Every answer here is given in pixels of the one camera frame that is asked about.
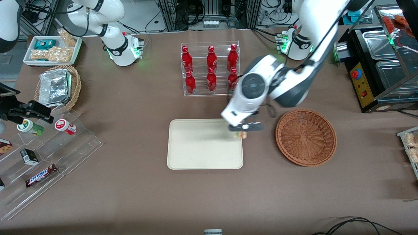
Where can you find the teal snack packet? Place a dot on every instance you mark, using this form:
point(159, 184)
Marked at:
point(45, 44)

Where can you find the light wicker basket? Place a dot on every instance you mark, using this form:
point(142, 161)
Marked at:
point(75, 85)

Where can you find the red yogurt drink bottle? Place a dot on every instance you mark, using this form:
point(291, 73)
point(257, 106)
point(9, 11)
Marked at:
point(65, 126)

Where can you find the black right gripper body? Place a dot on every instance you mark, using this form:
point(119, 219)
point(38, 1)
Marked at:
point(20, 110)

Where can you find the grey white device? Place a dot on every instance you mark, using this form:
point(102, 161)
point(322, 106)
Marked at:
point(213, 232)

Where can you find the brown round wicker basket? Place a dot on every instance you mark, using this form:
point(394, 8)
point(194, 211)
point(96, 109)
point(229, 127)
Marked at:
point(305, 138)

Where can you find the white power strip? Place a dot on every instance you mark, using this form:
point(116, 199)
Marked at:
point(211, 23)

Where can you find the clear acrylic stepped shelf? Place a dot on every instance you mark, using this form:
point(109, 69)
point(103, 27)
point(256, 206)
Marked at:
point(75, 147)

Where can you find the clear acrylic bottle rack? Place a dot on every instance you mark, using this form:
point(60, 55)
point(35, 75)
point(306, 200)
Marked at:
point(199, 65)

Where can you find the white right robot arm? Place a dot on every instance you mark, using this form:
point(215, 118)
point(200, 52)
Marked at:
point(111, 19)

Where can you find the clear bag of nuts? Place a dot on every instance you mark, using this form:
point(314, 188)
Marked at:
point(68, 37)
point(52, 54)

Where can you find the small sandwich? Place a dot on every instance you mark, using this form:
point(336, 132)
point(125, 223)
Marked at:
point(244, 135)

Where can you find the small black packet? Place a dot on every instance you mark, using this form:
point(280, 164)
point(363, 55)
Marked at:
point(2, 184)

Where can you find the Snickers chocolate bar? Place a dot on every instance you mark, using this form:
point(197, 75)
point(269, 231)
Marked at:
point(40, 175)

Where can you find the green yogurt drink bottle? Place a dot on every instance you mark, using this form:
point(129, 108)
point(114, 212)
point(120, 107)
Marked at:
point(30, 127)

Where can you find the glass display cover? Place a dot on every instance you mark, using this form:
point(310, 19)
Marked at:
point(405, 49)

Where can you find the black warmer appliance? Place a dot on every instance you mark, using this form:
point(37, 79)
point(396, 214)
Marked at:
point(365, 85)

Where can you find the white snack tray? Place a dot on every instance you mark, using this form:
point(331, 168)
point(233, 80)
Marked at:
point(76, 52)

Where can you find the red emergency stop button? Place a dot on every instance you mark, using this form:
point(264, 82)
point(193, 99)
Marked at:
point(355, 73)

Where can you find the cream rectangular plastic tray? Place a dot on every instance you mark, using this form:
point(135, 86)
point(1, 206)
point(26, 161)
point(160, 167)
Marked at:
point(204, 145)

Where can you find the clear bag of crackers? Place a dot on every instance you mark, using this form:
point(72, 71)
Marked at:
point(413, 155)
point(411, 140)

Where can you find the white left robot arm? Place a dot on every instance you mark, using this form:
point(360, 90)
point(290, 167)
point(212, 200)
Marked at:
point(261, 85)

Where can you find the steel warmer pan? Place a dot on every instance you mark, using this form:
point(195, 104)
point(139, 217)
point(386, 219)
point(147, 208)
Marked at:
point(378, 44)
point(392, 76)

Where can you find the small black barcode box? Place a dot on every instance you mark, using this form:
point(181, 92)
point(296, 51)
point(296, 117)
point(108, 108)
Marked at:
point(29, 156)

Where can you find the red cola bottle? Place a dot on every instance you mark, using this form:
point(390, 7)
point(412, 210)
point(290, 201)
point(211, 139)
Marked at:
point(232, 81)
point(232, 58)
point(211, 81)
point(186, 60)
point(211, 60)
point(190, 84)

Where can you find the crumpled foil container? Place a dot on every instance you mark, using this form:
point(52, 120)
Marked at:
point(54, 86)

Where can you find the brown cookie box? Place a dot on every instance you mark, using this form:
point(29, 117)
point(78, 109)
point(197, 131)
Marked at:
point(5, 147)

